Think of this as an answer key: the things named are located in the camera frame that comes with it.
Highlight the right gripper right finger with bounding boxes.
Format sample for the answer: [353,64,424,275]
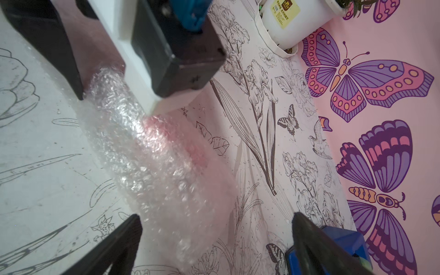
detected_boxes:
[291,211,375,275]

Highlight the blue tape dispenser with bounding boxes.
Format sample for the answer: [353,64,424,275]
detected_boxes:
[285,225,374,275]

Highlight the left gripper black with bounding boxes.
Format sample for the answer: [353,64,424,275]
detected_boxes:
[0,0,207,116]

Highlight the white potted succulent plant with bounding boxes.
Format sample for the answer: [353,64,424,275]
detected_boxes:
[254,0,374,58]

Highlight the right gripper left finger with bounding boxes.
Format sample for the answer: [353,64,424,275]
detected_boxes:
[64,214,143,275]

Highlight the clear bubble wrap sheet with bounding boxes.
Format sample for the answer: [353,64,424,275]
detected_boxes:
[77,67,238,269]

